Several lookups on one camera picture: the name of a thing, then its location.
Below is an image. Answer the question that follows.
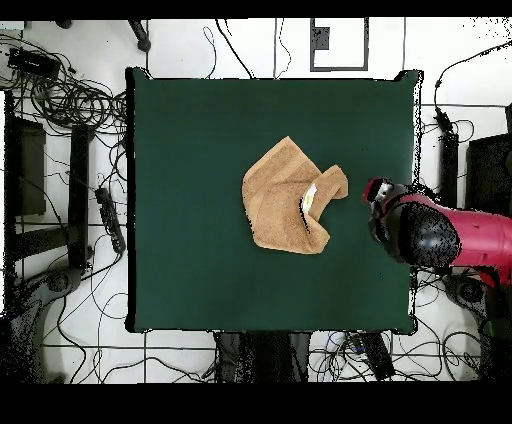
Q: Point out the long black power strip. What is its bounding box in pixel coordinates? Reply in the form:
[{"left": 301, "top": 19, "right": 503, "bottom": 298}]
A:
[{"left": 94, "top": 186, "right": 127, "bottom": 255}]

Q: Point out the orange terry towel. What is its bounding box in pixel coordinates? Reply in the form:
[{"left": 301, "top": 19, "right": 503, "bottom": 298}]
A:
[{"left": 240, "top": 135, "right": 350, "bottom": 256}]

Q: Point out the black power supply box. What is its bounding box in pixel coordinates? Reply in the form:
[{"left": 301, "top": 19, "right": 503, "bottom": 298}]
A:
[{"left": 7, "top": 47, "right": 61, "bottom": 81}]

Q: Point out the black inline cable adapter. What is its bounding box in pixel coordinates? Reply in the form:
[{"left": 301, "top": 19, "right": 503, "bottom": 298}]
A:
[{"left": 433, "top": 105, "right": 455, "bottom": 135}]

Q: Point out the large black box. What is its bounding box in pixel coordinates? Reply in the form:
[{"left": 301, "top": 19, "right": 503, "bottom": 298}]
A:
[{"left": 465, "top": 133, "right": 512, "bottom": 219}]

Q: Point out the black cable tangle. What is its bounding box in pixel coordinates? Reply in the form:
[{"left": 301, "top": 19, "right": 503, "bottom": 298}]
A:
[
  {"left": 0, "top": 31, "right": 129, "bottom": 137},
  {"left": 307, "top": 331, "right": 401, "bottom": 381}
]

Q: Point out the black robot pedestal stand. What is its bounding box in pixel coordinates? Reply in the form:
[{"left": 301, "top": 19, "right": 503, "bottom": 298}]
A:
[{"left": 213, "top": 330, "right": 313, "bottom": 383}]

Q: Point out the grey pedestal leg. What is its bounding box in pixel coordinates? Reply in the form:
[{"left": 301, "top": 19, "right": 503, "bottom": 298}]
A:
[
  {"left": 7, "top": 265, "right": 85, "bottom": 383},
  {"left": 443, "top": 275, "right": 489, "bottom": 317}
]

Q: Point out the dark green table cloth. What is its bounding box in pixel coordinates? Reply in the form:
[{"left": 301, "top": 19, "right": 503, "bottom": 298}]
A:
[{"left": 125, "top": 66, "right": 423, "bottom": 335}]

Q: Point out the black upright bar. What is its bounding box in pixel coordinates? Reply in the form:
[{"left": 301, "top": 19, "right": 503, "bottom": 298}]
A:
[{"left": 439, "top": 131, "right": 460, "bottom": 209}]

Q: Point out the black frame stand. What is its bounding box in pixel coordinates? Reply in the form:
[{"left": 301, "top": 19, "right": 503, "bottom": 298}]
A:
[{"left": 3, "top": 91, "right": 95, "bottom": 273}]

